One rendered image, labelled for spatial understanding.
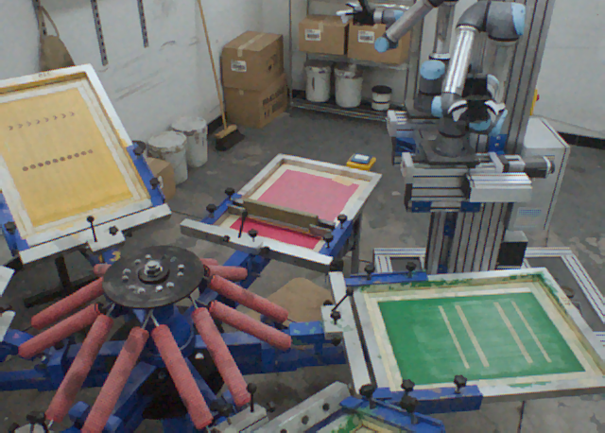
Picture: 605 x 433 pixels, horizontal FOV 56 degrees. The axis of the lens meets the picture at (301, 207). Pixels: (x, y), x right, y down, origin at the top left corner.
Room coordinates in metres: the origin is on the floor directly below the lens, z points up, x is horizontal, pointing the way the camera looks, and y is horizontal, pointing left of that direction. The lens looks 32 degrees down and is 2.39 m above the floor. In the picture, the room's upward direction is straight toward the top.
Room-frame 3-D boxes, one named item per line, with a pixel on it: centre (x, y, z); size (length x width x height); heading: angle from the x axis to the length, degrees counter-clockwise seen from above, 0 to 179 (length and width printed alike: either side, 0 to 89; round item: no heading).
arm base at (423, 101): (2.79, -0.65, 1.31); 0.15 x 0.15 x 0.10
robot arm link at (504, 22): (2.24, -0.78, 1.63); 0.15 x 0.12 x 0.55; 66
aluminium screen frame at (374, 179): (2.31, 0.02, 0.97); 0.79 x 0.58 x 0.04; 156
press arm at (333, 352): (1.41, -0.17, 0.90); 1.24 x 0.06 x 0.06; 96
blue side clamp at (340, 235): (1.98, -0.14, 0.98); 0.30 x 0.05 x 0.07; 156
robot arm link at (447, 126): (2.29, -0.66, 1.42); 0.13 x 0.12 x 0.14; 66
